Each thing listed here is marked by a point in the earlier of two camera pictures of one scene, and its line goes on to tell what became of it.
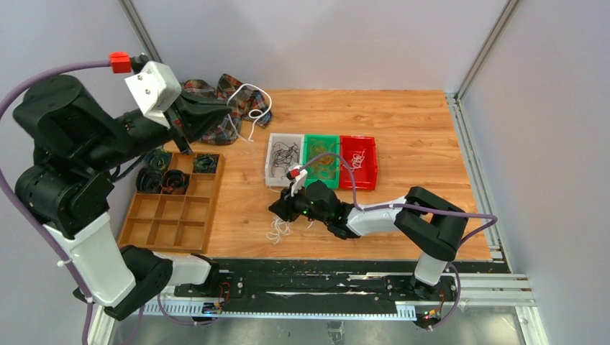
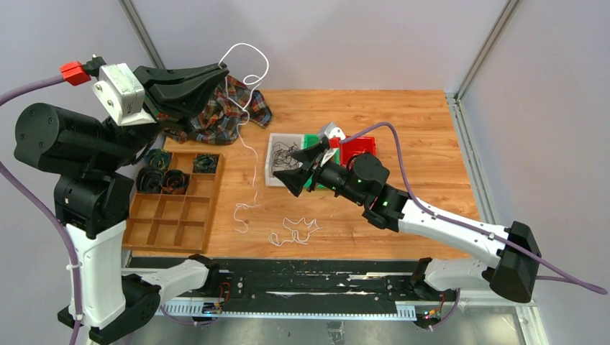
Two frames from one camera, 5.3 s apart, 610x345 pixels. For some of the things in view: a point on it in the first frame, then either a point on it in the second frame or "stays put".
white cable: [281, 226] -> [301, 231]
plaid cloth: [247, 104] stays put
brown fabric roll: [175, 182] stays put
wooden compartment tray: [180, 223] stays put
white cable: [255, 113] -> [256, 85]
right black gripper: [280, 208] -> [295, 179]
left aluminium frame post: [139, 30] stays put
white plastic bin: [285, 150] stays put
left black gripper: [193, 115] -> [180, 93]
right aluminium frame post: [491, 39] stays put
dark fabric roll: [149, 180] stays put
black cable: [283, 155] stays put
